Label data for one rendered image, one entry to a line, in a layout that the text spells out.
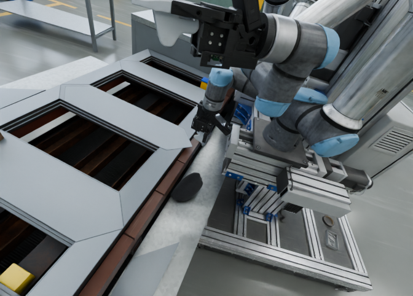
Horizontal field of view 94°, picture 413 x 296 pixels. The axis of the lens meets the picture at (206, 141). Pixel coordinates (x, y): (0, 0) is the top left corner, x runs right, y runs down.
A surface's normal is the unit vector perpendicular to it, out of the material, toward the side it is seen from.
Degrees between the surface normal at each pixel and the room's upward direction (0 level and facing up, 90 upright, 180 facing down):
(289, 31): 54
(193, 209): 0
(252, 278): 0
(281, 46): 85
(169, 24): 82
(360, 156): 90
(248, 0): 81
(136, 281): 0
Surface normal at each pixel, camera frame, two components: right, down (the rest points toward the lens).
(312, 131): -0.94, 0.01
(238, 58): 0.28, 0.62
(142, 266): 0.23, -0.69
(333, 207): -0.18, 0.65
